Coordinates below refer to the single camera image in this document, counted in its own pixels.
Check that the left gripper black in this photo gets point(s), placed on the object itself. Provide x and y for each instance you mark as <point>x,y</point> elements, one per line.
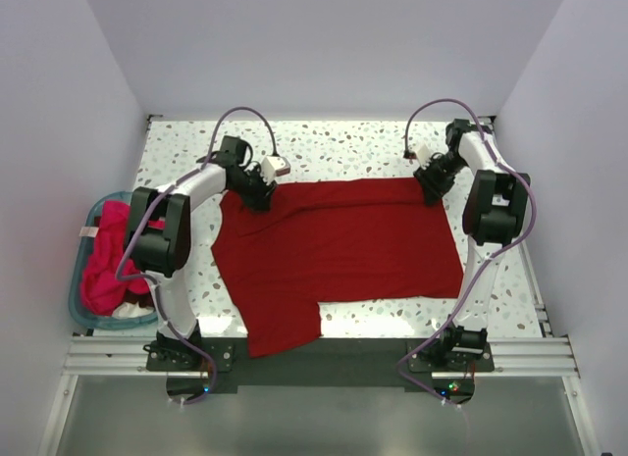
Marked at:
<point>261,200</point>

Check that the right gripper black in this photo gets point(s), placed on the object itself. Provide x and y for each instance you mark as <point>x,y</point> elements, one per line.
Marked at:
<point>433,189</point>

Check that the dark red t-shirt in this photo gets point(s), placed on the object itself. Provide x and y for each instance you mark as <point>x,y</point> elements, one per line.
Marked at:
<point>330,241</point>

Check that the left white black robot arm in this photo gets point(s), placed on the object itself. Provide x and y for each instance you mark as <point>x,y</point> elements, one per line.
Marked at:
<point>158,237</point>

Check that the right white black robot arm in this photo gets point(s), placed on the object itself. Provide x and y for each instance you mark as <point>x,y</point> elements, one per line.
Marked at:
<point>492,220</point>

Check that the white cloth in basket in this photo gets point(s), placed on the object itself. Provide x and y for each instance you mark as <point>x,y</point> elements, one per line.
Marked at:
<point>129,310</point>

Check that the pink t-shirt in basket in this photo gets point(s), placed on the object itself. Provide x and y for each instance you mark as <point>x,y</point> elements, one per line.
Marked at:
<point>100,290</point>

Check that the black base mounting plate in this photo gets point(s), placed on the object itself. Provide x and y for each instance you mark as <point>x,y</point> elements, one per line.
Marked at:
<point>225,366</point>

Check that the teal plastic laundry basket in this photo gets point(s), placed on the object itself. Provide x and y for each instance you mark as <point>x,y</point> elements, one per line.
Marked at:
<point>77,311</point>

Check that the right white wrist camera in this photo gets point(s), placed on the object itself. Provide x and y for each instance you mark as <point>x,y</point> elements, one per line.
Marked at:
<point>423,154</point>

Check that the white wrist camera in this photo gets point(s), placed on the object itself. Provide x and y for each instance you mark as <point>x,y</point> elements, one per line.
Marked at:
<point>423,154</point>
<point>273,167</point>

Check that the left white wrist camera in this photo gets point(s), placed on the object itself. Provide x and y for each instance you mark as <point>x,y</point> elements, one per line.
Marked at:
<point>273,167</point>

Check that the aluminium frame rail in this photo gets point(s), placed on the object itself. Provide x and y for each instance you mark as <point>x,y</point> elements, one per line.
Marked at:
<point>513,357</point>

